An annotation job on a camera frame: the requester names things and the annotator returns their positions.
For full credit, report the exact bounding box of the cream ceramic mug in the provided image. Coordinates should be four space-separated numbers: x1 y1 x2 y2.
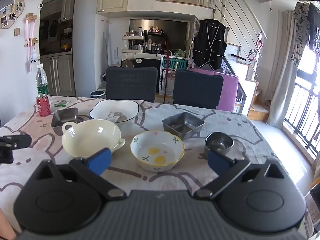
61 119 126 159

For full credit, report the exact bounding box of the dark chair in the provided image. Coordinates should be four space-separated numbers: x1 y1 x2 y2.
105 67 158 103
172 69 224 110

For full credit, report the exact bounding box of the red soda can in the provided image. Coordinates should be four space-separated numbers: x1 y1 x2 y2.
36 94 52 117

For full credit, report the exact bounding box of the teal sign plate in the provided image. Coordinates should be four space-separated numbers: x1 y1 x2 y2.
160 57 188 71

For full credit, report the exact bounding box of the wall photo collage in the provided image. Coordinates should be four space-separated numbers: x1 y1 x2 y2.
0 0 26 29

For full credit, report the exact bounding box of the beige kitchen cabinet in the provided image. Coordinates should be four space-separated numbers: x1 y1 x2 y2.
40 54 77 97

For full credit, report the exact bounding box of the purple cushion board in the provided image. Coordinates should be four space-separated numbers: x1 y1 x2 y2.
187 67 239 113

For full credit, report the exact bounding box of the black hanging shirt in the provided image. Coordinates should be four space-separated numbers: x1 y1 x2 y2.
307 2 320 53

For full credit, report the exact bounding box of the square stainless steel tray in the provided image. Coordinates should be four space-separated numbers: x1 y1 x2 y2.
51 107 78 136
162 112 205 140

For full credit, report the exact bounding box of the small round stainless steel bowl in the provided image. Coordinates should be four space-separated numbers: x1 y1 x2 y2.
204 132 235 157

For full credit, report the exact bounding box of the white shelf rack with bottles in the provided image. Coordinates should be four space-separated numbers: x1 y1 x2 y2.
122 35 146 54

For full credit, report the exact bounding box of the printed cartoon tablecloth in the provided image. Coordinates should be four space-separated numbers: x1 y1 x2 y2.
0 95 314 233

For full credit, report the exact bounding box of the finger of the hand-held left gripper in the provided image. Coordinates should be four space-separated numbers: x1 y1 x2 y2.
0 134 32 164

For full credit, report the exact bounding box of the patterned grey curtain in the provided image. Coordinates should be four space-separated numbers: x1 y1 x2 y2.
290 2 312 65

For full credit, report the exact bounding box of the metal stair railing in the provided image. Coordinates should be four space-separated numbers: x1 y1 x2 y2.
212 0 268 80

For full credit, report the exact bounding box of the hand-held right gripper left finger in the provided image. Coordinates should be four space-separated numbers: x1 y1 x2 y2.
32 147 127 201

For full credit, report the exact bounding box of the white plate with black rim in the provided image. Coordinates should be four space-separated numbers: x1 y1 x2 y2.
89 99 140 128

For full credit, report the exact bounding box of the plain beige curtain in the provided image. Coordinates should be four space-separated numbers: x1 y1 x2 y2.
266 10 303 130

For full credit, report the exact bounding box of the black vest with white trim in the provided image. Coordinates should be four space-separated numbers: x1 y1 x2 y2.
192 19 229 70

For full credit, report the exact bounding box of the yellow-rimmed lemon print bowl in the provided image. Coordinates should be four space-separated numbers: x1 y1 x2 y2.
130 130 185 172

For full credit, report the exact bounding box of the clear plastic water bottle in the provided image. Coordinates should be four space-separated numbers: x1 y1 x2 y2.
36 64 49 98

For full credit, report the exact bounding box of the black balcony railing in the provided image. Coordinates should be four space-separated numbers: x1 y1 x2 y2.
284 76 320 161

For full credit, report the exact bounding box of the person's bare leg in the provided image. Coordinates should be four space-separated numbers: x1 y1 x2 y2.
0 208 16 240

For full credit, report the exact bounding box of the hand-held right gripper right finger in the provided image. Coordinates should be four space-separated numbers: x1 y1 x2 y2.
193 150 286 200

